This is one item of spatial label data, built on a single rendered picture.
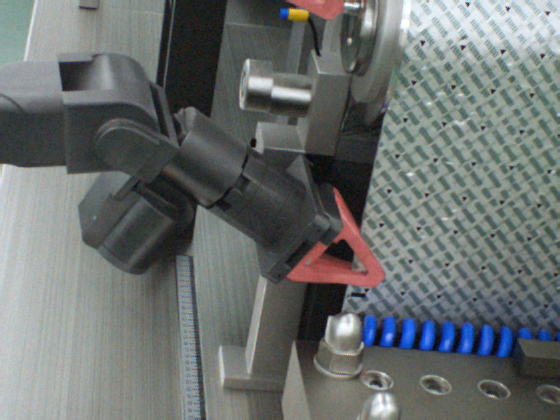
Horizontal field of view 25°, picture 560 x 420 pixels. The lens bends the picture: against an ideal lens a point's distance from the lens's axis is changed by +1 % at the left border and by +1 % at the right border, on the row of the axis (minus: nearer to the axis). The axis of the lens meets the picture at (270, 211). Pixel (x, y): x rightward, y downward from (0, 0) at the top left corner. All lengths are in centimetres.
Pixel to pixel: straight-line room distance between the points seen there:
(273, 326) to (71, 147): 31
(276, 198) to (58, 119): 17
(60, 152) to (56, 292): 37
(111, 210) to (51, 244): 39
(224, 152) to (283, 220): 7
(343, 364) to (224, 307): 32
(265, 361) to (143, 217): 25
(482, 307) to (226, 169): 25
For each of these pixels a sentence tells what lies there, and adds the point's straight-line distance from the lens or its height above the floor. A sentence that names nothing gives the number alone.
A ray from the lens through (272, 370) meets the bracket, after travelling 111.
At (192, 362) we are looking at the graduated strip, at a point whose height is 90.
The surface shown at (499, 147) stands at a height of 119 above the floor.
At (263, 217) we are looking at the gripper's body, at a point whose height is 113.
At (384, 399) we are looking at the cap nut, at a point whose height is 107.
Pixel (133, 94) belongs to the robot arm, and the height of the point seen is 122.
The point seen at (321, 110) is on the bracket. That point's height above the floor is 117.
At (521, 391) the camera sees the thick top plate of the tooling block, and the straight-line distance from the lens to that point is 96.
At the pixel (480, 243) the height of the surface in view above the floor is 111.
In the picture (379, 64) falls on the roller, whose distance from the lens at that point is 90.
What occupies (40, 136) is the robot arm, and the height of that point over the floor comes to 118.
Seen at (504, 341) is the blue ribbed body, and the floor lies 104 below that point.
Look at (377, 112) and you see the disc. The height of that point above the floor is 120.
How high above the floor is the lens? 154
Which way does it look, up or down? 27 degrees down
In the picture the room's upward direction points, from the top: 10 degrees clockwise
